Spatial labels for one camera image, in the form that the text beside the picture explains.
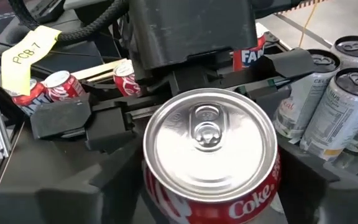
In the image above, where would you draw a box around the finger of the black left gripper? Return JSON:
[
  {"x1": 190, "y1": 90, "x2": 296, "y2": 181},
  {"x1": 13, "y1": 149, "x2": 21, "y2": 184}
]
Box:
[
  {"x1": 237, "y1": 47, "x2": 316, "y2": 100},
  {"x1": 30, "y1": 98, "x2": 135, "y2": 153}
]

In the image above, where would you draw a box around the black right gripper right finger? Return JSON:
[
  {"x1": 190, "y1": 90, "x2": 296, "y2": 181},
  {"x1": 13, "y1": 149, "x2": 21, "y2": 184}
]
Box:
[{"x1": 280, "y1": 146, "x2": 358, "y2": 224}]

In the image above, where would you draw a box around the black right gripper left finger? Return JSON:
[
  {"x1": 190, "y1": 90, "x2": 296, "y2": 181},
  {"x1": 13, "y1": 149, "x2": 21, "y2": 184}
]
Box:
[{"x1": 0, "y1": 141, "x2": 144, "y2": 224}]

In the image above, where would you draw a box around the red Fanta soda can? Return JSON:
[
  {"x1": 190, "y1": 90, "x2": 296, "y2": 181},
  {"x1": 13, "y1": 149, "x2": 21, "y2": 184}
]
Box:
[
  {"x1": 232, "y1": 32, "x2": 267, "y2": 72},
  {"x1": 9, "y1": 77, "x2": 54, "y2": 116}
]

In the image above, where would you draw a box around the clear plastic storage bin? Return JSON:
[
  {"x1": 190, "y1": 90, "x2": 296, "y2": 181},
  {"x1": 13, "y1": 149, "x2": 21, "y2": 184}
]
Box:
[{"x1": 272, "y1": 30, "x2": 358, "y2": 185}]

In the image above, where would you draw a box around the yellow tape label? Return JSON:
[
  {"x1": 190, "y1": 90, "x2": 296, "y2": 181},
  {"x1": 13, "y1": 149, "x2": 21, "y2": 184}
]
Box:
[{"x1": 1, "y1": 25, "x2": 62, "y2": 96}]

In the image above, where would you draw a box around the yellow extension cable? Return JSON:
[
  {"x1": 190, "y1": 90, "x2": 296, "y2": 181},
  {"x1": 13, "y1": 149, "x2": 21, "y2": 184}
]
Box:
[{"x1": 298, "y1": 0, "x2": 319, "y2": 47}]

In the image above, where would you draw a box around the black braided cable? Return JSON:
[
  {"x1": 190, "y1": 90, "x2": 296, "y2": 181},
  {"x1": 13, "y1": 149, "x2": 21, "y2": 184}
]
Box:
[{"x1": 7, "y1": 0, "x2": 129, "y2": 43}]

